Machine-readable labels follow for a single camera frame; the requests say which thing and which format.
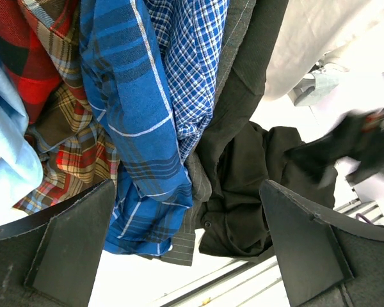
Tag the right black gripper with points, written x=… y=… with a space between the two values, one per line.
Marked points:
x=357 y=136

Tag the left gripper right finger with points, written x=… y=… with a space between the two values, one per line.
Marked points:
x=325 y=258

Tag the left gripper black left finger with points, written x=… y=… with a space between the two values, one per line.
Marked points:
x=50 y=258

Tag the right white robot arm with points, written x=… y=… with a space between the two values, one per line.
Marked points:
x=323 y=85

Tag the light blue shirt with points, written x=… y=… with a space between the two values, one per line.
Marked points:
x=20 y=168

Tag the tan red plaid shirt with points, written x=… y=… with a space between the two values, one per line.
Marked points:
x=75 y=150

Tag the blue striped shirt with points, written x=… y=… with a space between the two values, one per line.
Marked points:
x=126 y=86

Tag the white t-shirt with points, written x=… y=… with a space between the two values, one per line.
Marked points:
x=347 y=34

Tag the dark grey pinstripe shirt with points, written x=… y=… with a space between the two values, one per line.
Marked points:
x=183 y=242

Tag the red black plaid shirt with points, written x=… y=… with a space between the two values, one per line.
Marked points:
x=39 y=49

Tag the blue checked shirt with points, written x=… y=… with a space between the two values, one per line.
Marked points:
x=189 y=35

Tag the aluminium mounting rail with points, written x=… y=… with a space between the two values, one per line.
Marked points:
x=234 y=284

